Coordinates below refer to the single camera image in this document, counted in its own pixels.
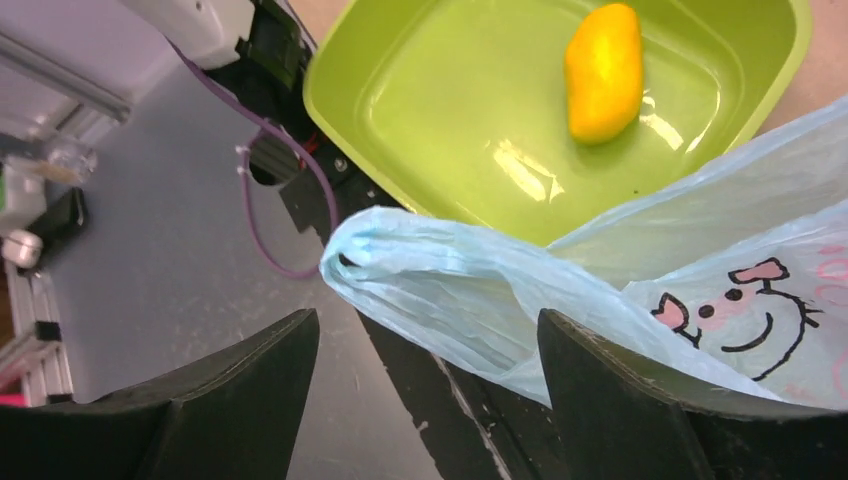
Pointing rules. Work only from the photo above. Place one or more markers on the aluminium frame rail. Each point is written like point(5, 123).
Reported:
point(54, 108)

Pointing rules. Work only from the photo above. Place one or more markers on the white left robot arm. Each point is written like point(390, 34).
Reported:
point(226, 44)

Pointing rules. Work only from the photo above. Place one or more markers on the yellow fake mango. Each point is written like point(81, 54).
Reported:
point(604, 74)

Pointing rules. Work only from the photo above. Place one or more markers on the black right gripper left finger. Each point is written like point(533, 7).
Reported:
point(234, 414)

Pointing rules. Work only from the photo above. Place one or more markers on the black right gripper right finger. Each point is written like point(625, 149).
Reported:
point(622, 415)

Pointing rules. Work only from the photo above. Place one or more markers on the lime green plastic tray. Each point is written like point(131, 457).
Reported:
point(457, 109)

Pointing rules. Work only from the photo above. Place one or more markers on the blue printed plastic bag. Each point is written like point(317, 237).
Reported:
point(735, 275)

